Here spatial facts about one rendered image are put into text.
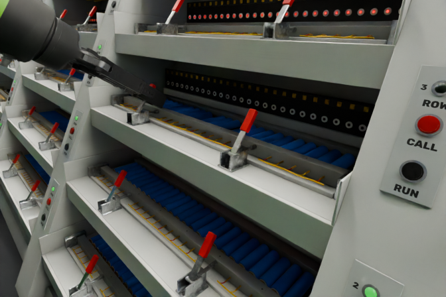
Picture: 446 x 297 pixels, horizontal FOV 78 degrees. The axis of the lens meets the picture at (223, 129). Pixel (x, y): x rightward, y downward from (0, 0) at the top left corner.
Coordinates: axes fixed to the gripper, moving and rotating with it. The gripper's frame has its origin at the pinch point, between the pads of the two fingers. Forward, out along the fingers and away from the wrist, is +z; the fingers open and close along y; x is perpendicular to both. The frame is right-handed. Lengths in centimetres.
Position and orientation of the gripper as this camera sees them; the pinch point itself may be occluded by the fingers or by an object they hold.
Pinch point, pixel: (147, 93)
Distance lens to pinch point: 59.4
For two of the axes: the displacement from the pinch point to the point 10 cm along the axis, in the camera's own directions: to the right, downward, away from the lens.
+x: 4.0, -9.1, 0.9
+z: 5.7, 3.2, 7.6
